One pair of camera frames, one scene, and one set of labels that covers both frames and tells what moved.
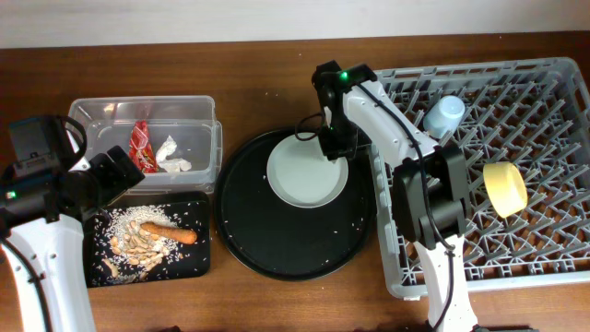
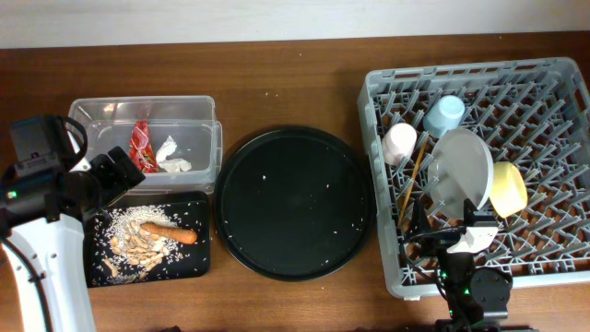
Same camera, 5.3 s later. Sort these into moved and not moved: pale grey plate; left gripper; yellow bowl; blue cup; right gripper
Moved: right gripper; pale grey plate
Not moved: yellow bowl; left gripper; blue cup
